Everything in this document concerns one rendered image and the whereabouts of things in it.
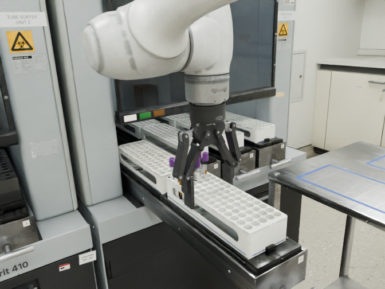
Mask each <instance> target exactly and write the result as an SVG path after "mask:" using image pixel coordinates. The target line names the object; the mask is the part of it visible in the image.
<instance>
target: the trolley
mask: <svg viewBox="0 0 385 289"><path fill-rule="evenodd" d="M268 180H269V196H268V205H270V206H271V207H273V208H275V209H277V210H279V211H280V194H281V185H282V186H284V187H286V188H288V189H290V190H293V191H295V192H297V193H300V194H302V195H304V196H306V197H308V198H311V199H313V200H315V201H317V202H320V203H322V204H324V205H326V206H328V207H330V208H333V209H335V210H338V211H340V212H342V213H344V214H346V215H347V218H346V223H345V232H344V241H343V250H342V255H341V263H340V272H339V278H338V279H337V280H335V281H334V282H332V283H331V284H330V285H328V286H326V287H325V288H323V289H368V288H367V287H365V286H363V285H361V284H360V283H358V282H356V281H355V280H353V279H351V278H350V277H348V271H349V264H350V258H351V251H352V243H353V234H354V230H355V222H356V219H357V220H360V221H362V222H364V223H366V224H368V225H371V226H373V227H376V228H378V229H380V230H382V231H384V232H385V147H382V146H378V145H375V144H370V143H366V142H362V141H358V142H355V143H352V144H349V145H347V146H344V147H341V148H339V149H336V150H332V151H330V152H327V153H324V154H321V155H318V156H316V157H313V158H310V159H307V160H304V161H302V162H299V163H295V164H294V165H290V166H287V167H285V168H282V169H279V170H276V171H273V172H271V173H268Z"/></svg>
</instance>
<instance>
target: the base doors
mask: <svg viewBox="0 0 385 289"><path fill-rule="evenodd" d="M372 80H373V81H375V82H380V83H383V82H385V76H381V75H368V74H361V73H349V72H336V71H323V70H317V81H316V94H315V108H314V116H313V129H312V143H311V144H312V145H311V146H315V147H318V148H321V149H324V150H328V151H332V150H336V149H339V148H341V147H344V146H347V145H350V144H352V143H355V142H358V141H362V142H366V143H370V144H373V145H378V146H382V147H385V92H383V93H382V90H383V89H385V84H377V83H369V82H368V81H372ZM353 85H358V86H362V87H363V89H362V88H355V87H353ZM381 94H382V95H383V97H382V101H379V100H380V96H381Z"/></svg>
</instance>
